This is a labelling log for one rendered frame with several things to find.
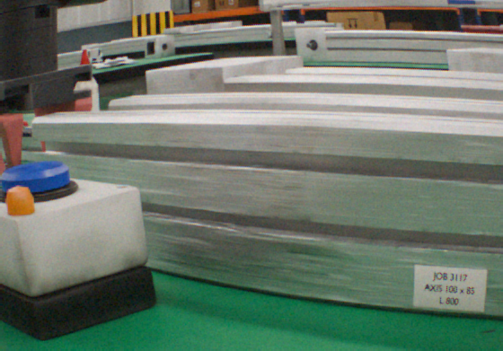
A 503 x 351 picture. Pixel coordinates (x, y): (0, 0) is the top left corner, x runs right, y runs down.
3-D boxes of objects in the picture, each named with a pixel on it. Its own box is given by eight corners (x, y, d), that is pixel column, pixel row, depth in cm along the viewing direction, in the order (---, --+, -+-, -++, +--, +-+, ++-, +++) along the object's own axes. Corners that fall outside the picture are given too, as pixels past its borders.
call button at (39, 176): (-8, 208, 39) (-13, 171, 39) (46, 195, 42) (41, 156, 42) (28, 218, 37) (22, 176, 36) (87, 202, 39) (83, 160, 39)
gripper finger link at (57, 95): (102, 190, 65) (93, 71, 64) (37, 208, 60) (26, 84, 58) (57, 184, 70) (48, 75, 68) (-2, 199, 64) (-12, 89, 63)
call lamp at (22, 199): (2, 213, 35) (-2, 187, 35) (25, 207, 36) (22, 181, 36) (17, 217, 34) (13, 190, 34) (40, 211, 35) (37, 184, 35)
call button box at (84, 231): (-30, 304, 40) (-51, 195, 39) (88, 271, 47) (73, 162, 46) (42, 343, 35) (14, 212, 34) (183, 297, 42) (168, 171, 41)
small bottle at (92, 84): (102, 127, 121) (98, 47, 119) (98, 129, 117) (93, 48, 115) (79, 129, 121) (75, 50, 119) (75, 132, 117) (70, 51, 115)
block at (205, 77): (133, 188, 72) (124, 74, 71) (233, 161, 81) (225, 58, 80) (210, 196, 66) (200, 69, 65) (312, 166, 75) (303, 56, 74)
